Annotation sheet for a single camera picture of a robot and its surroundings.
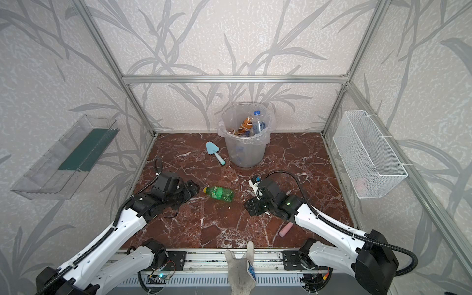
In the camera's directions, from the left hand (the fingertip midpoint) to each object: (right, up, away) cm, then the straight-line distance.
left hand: (197, 186), depth 79 cm
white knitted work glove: (+20, -31, -9) cm, 38 cm away
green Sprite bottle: (+8, -6, +12) cm, 15 cm away
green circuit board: (-13, -35, -7) cm, 38 cm away
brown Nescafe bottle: (+21, +29, +21) cm, 42 cm away
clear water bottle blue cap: (+28, +29, +16) cm, 43 cm away
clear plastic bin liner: (+14, +35, +18) cm, 42 cm away
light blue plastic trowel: (0, +16, +33) cm, 37 cm away
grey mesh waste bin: (+21, +13, +16) cm, 30 cm away
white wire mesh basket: (+64, +11, -16) cm, 67 cm away
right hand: (+23, -5, +1) cm, 24 cm away
